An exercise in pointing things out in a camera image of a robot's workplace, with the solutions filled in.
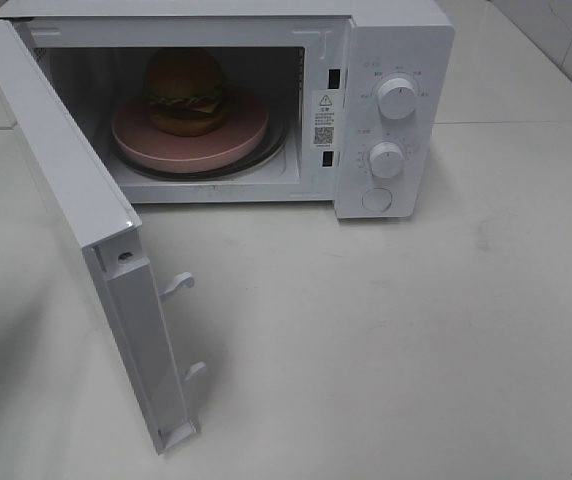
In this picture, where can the round white door button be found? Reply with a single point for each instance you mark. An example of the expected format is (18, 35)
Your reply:
(377, 200)

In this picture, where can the pink round plate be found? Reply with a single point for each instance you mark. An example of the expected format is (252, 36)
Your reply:
(148, 147)

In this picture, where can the toy burger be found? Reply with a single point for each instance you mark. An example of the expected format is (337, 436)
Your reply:
(185, 91)

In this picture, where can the white microwave door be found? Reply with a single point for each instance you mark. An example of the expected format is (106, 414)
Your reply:
(101, 234)

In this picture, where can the lower white timer knob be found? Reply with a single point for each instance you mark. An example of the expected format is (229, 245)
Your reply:
(386, 160)

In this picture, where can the white warning label sticker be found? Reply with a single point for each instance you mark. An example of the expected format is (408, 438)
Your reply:
(323, 118)

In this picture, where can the white microwave oven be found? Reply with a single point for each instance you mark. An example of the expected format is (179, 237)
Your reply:
(94, 54)

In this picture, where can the upper white power knob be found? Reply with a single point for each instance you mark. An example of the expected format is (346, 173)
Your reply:
(396, 96)

